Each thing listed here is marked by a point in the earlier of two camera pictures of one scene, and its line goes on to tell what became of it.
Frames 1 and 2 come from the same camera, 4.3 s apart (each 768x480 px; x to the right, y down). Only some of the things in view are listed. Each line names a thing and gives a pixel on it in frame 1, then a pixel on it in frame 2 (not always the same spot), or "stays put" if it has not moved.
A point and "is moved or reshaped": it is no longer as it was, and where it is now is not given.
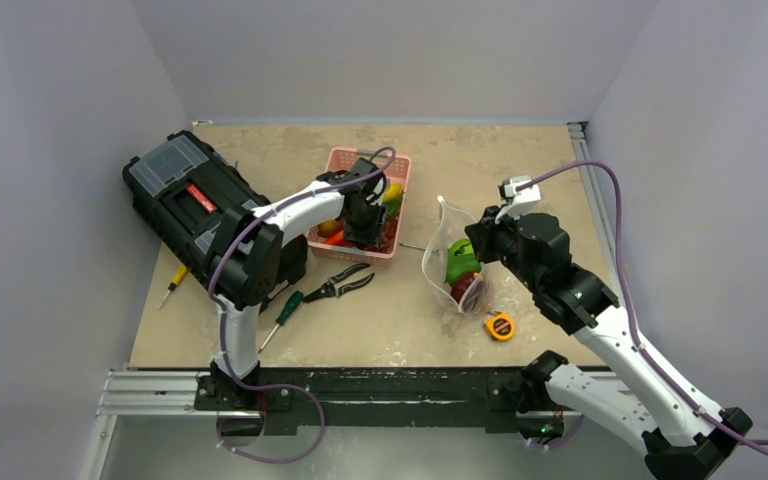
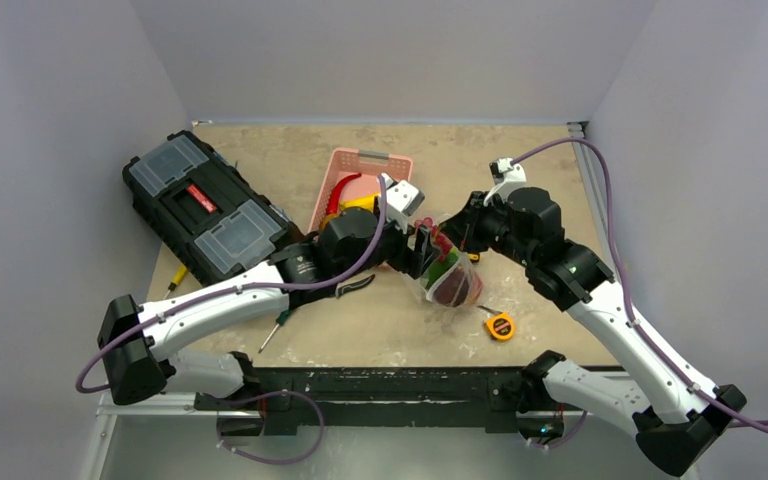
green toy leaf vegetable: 393,208 is moved or reshaped
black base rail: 377,397 stays put
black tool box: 182,190 stays put
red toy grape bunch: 388,236 is moved or reshaped
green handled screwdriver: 283,317 stays put
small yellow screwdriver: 176,281 stays put
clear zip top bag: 452,266 is moved or reshaped
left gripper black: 370,235 → 408,260
